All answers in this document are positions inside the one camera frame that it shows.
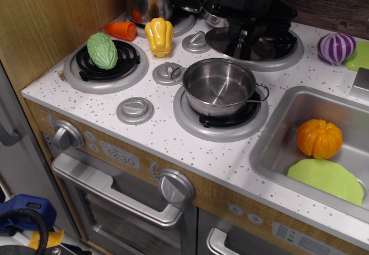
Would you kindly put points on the orange carrot toy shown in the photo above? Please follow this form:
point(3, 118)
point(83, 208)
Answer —
point(122, 30)

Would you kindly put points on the small steel lid at back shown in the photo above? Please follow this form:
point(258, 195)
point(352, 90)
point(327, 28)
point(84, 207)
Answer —
point(191, 6)

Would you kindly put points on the silver sink basin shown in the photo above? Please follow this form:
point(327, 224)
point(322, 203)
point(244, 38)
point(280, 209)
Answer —
point(276, 150)

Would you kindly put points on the yellow tape piece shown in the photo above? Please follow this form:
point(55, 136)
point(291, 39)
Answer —
point(54, 239)

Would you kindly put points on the orange pumpkin toy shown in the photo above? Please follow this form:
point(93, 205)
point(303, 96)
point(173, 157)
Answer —
point(319, 139)

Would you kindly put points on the green bitter gourd toy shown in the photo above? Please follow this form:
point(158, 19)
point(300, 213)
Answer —
point(102, 51)

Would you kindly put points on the silver stove knob front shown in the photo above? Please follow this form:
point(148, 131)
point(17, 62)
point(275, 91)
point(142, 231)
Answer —
point(135, 111)

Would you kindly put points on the oven dial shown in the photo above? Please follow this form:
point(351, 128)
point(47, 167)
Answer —
point(66, 135)
point(174, 187)

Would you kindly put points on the silver oven door handle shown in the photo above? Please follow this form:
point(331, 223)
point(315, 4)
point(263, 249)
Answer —
point(99, 183)

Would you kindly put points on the silver stove knob middle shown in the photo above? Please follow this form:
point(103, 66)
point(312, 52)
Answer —
point(168, 73)

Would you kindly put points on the green plate behind onion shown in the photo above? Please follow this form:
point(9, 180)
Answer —
point(360, 57)

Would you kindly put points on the right back burner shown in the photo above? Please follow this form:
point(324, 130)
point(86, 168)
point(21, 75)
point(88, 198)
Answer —
point(289, 51)

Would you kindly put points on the left front burner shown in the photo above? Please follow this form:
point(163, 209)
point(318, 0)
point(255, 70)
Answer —
point(84, 75)

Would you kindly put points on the right front burner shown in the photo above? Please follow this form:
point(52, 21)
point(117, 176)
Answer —
point(221, 130)

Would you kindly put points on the silver faucet base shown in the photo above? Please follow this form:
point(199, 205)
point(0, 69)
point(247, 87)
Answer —
point(360, 88)

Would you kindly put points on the left oven dial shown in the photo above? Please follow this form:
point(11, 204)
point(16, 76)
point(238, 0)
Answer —
point(66, 135)

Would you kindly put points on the steel pot on front burner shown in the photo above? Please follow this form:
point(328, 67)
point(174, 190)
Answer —
point(219, 87)

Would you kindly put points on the green plate in sink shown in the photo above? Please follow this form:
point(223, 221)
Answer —
point(329, 177)

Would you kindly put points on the shiny steel pot lid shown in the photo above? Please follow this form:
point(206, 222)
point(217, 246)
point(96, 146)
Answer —
point(261, 50)

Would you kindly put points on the right oven dial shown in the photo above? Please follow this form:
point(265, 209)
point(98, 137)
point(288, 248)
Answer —
point(174, 187)

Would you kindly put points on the yellow bell pepper toy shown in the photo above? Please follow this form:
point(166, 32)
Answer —
point(159, 33)

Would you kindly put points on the silver stove knob back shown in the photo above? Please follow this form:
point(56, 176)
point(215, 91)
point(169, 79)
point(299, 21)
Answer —
point(196, 43)

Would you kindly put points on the purple white onion toy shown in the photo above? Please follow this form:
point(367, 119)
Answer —
point(335, 48)

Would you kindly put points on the oven clock display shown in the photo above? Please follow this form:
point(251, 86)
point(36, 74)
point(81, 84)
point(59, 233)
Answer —
point(121, 155)

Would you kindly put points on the silver stove knob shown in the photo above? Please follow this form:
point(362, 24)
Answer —
point(196, 43)
point(168, 73)
point(135, 111)

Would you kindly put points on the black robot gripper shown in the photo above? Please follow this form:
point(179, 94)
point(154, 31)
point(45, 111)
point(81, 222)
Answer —
point(247, 19)

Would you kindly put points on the steel pan at back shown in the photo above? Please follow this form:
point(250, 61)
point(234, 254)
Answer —
point(208, 13)

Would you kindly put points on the blue clamp object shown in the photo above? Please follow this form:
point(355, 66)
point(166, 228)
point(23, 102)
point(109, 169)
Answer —
point(27, 213)

